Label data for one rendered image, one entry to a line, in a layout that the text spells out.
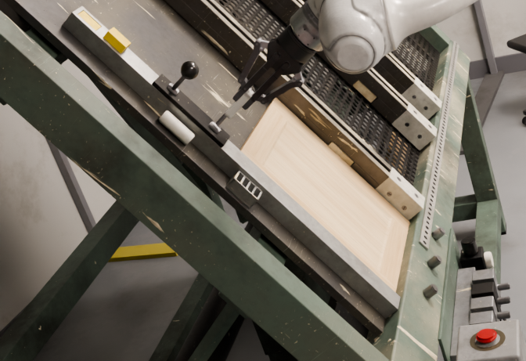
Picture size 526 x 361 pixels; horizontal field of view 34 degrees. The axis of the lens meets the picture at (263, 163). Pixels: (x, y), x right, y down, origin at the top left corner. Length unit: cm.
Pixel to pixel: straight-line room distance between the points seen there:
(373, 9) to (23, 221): 347
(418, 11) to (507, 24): 432
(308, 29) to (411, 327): 70
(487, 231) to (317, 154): 159
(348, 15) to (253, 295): 58
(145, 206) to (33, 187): 314
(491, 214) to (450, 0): 235
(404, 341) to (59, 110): 85
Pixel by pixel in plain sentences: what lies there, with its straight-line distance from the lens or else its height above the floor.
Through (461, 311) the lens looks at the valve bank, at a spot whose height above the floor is 74.
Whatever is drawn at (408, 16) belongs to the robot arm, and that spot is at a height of 158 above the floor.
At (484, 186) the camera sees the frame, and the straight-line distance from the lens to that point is 387.
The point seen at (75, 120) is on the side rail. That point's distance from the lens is 164.
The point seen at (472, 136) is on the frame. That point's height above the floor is 49.
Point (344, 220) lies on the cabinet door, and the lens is 207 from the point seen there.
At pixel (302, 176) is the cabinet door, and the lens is 206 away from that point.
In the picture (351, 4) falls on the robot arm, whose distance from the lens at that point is 148.
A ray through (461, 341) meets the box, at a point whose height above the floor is 93.
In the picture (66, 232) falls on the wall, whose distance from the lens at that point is 494.
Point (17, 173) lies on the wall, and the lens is 472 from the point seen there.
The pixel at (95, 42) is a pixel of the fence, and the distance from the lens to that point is 186.
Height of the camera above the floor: 194
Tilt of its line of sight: 20 degrees down
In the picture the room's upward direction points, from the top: 20 degrees counter-clockwise
